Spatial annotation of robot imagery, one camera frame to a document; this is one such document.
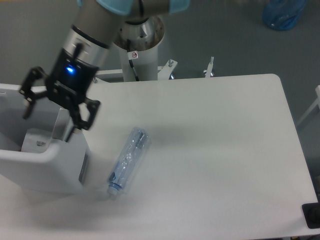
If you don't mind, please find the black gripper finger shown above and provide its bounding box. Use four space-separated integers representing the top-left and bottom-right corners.
18 66 48 119
65 98 101 142

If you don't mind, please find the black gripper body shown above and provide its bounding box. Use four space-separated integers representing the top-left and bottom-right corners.
46 47 99 110

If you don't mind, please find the white plastic pouch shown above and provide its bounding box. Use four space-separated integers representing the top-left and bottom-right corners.
21 128 52 154

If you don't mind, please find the clear plastic bottle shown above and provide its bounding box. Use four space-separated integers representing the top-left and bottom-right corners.
106 127 150 198

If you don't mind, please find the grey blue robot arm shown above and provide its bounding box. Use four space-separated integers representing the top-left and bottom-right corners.
19 0 190 131

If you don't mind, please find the white plastic trash can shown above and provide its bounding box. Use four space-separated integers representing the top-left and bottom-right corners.
0 84 90 194

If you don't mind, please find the blue plastic bag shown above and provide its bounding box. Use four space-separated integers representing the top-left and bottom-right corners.
261 0 309 31

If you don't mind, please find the black device at table edge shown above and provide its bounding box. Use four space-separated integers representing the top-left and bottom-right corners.
302 202 320 229

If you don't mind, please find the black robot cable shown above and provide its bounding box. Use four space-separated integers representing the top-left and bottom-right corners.
126 39 140 82

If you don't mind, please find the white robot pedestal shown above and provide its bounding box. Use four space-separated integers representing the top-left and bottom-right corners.
113 16 165 82

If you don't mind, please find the white base foot bracket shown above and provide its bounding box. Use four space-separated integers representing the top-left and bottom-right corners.
93 56 215 84

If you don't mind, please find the white frame right edge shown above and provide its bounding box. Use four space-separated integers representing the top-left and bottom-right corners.
296 85 320 130

